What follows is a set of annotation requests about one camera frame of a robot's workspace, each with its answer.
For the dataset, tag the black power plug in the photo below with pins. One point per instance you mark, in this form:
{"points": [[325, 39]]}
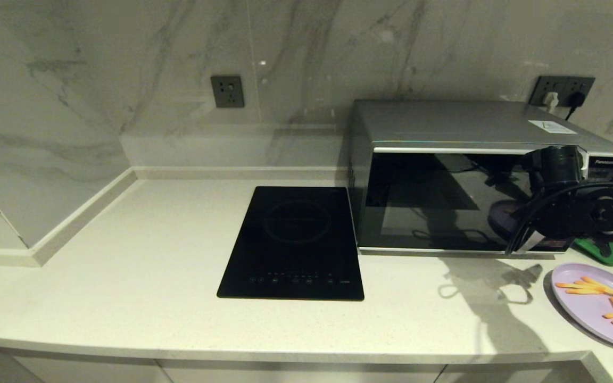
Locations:
{"points": [[577, 99]]}

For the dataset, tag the grey double wall socket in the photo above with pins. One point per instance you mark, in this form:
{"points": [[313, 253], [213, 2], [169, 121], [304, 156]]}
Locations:
{"points": [[562, 84]]}

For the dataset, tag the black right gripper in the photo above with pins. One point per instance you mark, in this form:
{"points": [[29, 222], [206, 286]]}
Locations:
{"points": [[556, 218]]}

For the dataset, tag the white power plug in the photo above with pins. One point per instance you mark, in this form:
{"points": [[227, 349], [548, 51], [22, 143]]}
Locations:
{"points": [[551, 101]]}

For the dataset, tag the black induction cooktop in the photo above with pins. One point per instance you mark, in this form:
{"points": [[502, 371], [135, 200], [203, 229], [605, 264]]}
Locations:
{"points": [[290, 239]]}

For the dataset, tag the purple round plate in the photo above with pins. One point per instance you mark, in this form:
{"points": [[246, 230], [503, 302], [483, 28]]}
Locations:
{"points": [[588, 308]]}

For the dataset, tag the grey single wall socket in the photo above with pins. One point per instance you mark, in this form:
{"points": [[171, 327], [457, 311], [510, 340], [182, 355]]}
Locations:
{"points": [[227, 91]]}

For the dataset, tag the white counter cabinet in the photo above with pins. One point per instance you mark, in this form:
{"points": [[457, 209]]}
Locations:
{"points": [[232, 369]]}

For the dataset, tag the silver microwave oven body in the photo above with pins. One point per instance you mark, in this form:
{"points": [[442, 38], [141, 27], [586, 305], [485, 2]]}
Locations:
{"points": [[445, 119]]}

